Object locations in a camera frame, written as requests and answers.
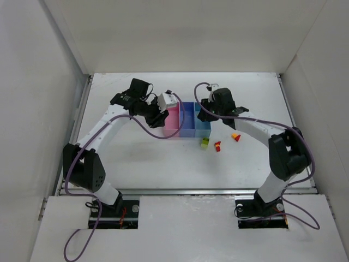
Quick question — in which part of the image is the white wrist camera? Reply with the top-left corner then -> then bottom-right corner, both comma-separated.
158,90 -> 177,112
206,84 -> 219,103

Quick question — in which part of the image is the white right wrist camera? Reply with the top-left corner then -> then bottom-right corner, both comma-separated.
206,84 -> 219,103

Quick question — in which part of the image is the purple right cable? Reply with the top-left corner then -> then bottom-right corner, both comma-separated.
194,82 -> 321,230

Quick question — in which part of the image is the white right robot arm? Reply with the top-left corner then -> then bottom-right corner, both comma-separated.
198,85 -> 311,216

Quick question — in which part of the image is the green lego block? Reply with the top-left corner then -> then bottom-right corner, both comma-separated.
201,138 -> 209,149

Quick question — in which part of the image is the red yellow lego piece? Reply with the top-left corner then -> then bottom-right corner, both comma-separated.
214,141 -> 221,152

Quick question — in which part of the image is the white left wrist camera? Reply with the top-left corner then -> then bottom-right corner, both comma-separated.
158,90 -> 177,112

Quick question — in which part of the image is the pink bin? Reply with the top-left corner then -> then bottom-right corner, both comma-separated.
163,103 -> 180,136

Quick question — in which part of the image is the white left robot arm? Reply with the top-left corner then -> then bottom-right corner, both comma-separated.
63,79 -> 177,215

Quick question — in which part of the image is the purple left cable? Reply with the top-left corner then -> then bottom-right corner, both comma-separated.
63,92 -> 186,262

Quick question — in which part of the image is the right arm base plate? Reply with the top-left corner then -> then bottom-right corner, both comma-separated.
234,199 -> 288,229

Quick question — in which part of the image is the aluminium rail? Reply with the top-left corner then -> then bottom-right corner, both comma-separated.
55,187 -> 318,196

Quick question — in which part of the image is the purple cable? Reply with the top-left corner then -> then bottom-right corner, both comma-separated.
194,82 -> 321,230
63,92 -> 186,262

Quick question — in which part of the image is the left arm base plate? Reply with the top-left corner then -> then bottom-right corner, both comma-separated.
96,199 -> 140,229

